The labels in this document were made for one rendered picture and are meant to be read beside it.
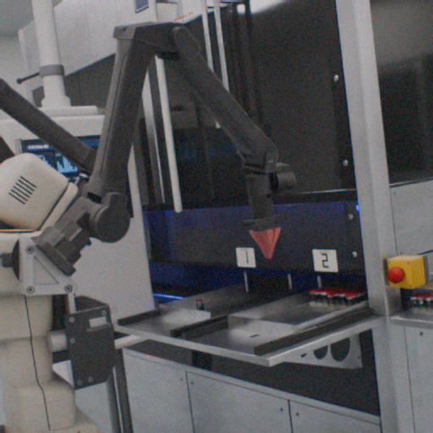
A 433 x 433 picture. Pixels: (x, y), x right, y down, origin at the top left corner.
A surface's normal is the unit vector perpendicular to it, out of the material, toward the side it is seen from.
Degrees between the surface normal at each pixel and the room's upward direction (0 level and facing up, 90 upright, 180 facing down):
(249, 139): 98
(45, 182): 90
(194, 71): 110
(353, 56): 90
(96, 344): 90
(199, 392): 90
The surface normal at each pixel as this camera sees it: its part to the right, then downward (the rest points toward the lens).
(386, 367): -0.78, 0.15
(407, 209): 0.62, -0.02
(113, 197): 0.65, 0.23
